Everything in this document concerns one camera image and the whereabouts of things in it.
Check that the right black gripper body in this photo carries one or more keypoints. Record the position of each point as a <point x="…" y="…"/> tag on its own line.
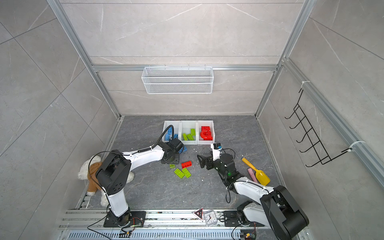
<point x="212" y="164"/>

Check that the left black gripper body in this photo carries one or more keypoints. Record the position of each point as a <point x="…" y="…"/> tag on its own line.
<point x="175" y="159"/>

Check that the red lego brick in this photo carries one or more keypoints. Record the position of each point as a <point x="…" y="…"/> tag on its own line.
<point x="205" y="128"/>
<point x="186" y="164"/>

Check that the red horseshoe magnet toy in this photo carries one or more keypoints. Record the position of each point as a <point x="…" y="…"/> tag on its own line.
<point x="206" y="135"/>

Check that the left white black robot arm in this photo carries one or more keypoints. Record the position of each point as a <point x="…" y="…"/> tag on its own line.
<point x="114" y="171"/>

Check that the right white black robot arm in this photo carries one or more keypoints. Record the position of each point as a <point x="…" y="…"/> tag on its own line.
<point x="272" y="207"/>

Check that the blue lego brick top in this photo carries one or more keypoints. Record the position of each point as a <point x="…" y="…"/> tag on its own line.
<point x="184" y="149"/>

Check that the right white storage bin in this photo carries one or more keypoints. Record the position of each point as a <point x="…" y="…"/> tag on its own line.
<point x="205" y="123"/>

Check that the white storage bin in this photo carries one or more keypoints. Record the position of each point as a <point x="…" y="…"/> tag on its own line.
<point x="177" y="130"/>
<point x="205" y="123"/>
<point x="186" y="129"/>

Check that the left white storage bin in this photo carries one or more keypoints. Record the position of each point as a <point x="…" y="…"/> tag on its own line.
<point x="177" y="130"/>

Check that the middle white storage bin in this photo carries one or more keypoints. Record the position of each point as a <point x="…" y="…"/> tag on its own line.
<point x="186" y="129"/>

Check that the pink toy stick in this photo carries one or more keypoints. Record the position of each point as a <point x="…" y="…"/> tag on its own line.
<point x="252" y="175"/>

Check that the yellow toy block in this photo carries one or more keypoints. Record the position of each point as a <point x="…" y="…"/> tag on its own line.
<point x="262" y="178"/>

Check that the red triangle sign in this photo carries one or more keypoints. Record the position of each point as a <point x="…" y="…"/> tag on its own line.
<point x="199" y="213"/>

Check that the small clear clock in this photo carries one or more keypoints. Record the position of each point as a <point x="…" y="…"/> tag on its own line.
<point x="210" y="218"/>

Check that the white brown plush toy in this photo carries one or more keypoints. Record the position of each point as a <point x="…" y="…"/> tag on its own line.
<point x="87" y="172"/>

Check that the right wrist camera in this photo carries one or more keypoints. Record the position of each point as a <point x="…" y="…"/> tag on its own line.
<point x="216" y="150"/>

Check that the white wire mesh basket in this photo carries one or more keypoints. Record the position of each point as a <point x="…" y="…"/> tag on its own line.
<point x="178" y="80"/>

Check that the black wire hook rack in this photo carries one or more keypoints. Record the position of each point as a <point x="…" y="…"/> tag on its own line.
<point x="311" y="135"/>

